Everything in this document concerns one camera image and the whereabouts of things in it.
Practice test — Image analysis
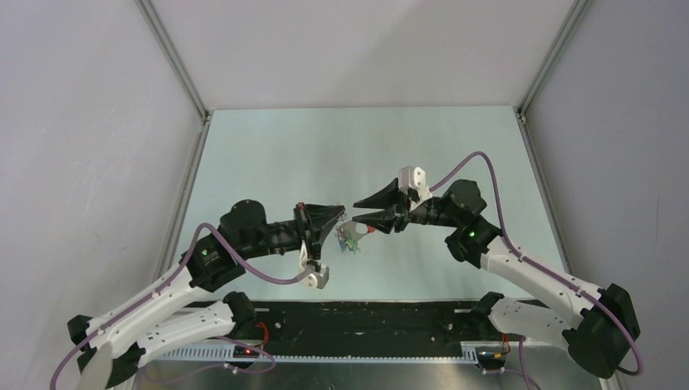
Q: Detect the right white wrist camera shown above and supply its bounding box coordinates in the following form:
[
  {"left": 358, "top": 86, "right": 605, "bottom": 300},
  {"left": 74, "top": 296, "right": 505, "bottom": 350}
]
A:
[{"left": 397, "top": 166, "right": 432, "bottom": 211}]

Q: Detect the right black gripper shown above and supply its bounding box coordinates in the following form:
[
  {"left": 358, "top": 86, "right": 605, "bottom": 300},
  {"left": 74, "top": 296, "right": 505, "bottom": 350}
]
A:
[{"left": 352, "top": 178, "right": 461, "bottom": 235}]

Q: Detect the left aluminium frame post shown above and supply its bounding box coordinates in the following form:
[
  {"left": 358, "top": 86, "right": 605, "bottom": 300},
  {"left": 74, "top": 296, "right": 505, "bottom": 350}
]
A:
[{"left": 134, "top": 0, "right": 210, "bottom": 124}]

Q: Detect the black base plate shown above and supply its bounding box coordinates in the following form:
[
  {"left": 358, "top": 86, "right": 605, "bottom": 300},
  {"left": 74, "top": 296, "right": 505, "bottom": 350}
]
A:
[{"left": 229, "top": 301, "right": 504, "bottom": 357}]

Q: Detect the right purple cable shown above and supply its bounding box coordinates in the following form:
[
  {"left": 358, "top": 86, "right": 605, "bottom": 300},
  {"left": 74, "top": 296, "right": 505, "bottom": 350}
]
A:
[{"left": 430, "top": 150, "right": 645, "bottom": 377}]

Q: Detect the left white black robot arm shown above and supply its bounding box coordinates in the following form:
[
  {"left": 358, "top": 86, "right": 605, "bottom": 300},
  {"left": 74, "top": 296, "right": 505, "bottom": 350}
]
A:
[{"left": 67, "top": 199, "right": 345, "bottom": 389}]

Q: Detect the slotted cable duct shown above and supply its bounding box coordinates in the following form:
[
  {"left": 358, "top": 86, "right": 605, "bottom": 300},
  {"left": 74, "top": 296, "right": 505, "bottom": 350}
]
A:
[{"left": 155, "top": 344, "right": 479, "bottom": 364}]

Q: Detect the purple cable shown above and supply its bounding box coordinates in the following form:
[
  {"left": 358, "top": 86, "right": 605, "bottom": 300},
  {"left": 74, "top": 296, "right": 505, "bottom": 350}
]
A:
[
  {"left": 430, "top": 150, "right": 645, "bottom": 377},
  {"left": 49, "top": 223, "right": 316, "bottom": 390}
]

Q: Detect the aluminium frame post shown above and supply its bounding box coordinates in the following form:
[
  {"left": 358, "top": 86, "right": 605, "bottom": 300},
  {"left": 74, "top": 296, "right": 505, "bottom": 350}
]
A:
[
  {"left": 516, "top": 0, "right": 594, "bottom": 124},
  {"left": 134, "top": 0, "right": 210, "bottom": 124}
]

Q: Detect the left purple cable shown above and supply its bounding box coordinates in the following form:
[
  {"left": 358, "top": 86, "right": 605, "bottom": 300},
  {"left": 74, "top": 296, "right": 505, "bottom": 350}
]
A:
[{"left": 49, "top": 223, "right": 316, "bottom": 390}]

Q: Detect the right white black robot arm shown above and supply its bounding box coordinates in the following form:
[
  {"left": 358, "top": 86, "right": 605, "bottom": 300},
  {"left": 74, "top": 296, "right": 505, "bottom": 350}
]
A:
[{"left": 354, "top": 180, "right": 640, "bottom": 379}]

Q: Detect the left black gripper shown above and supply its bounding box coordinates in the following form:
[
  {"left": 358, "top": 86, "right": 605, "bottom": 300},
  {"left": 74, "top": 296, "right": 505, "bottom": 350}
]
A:
[{"left": 238, "top": 202, "right": 345, "bottom": 262}]

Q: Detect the right aluminium frame post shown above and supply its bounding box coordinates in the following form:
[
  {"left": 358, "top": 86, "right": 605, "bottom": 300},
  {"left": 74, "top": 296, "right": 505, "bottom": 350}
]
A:
[{"left": 516, "top": 0, "right": 594, "bottom": 124}]

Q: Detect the red handled metal key holder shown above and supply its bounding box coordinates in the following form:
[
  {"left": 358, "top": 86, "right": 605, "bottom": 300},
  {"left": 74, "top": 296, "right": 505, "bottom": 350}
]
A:
[{"left": 336, "top": 220, "right": 375, "bottom": 242}]

